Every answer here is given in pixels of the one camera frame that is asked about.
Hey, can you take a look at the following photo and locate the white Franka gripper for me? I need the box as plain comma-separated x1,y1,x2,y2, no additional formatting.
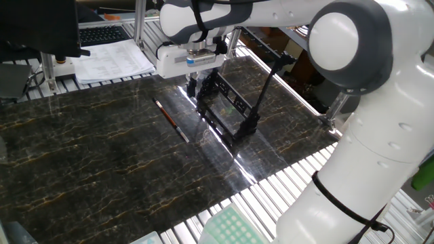
155,43,227,99

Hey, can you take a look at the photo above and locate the brown calligraphy brush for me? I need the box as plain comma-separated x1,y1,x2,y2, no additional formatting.
152,97,191,144

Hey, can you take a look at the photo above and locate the black pen rack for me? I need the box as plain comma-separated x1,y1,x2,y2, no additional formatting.
195,50,298,147

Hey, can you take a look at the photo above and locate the white paper stack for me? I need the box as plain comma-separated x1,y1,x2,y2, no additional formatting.
70,38,157,85

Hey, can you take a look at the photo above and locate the black computer keyboard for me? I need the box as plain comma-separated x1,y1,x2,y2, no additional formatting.
78,24,132,47

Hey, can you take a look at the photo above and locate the aluminium diagonal strut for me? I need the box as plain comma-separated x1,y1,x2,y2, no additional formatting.
317,91,350,131

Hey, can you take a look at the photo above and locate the green pipette tip box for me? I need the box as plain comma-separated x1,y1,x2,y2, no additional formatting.
199,204,271,244

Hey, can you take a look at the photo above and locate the black monitor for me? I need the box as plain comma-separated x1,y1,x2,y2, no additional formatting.
0,0,92,64

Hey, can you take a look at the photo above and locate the dark grey flat box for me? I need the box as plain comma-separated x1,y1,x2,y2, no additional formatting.
0,63,33,100

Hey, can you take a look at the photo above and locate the teal plastic box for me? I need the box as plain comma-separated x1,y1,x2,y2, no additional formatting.
0,220,39,244

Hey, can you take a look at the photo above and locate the green plastic object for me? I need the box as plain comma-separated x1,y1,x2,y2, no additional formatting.
410,154,434,191

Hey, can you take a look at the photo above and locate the silver blue wrist camera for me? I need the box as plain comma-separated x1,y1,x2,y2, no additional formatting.
185,48,218,68

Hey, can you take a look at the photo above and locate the aluminium frame post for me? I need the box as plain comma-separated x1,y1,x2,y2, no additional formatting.
133,0,148,49

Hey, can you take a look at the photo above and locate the aluminium monitor stand post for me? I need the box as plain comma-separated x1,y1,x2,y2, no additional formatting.
39,52,59,95

